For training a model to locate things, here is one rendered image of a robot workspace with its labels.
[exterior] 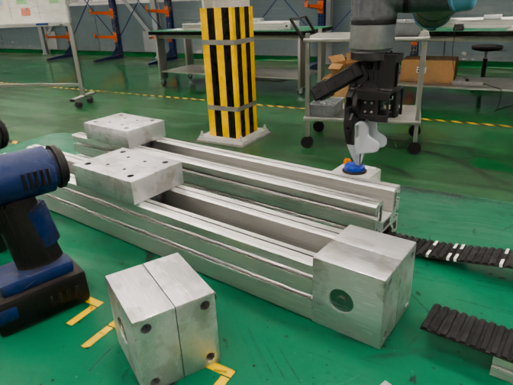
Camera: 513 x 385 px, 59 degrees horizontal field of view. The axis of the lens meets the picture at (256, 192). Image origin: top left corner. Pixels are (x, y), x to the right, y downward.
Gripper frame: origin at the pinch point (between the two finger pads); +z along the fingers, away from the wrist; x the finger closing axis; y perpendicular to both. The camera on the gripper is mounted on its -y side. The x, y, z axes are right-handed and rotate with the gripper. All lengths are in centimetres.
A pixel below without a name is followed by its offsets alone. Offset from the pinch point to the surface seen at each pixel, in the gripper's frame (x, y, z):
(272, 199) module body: -18.1, -7.0, 3.6
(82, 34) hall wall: 615, -1030, 37
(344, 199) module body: -17.9, 6.7, 0.4
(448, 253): -13.7, 22.1, 7.2
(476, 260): -15.5, 26.3, 6.2
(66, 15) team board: 241, -478, -20
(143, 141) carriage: -14.4, -45.0, -0.4
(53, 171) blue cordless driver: -51, -16, -11
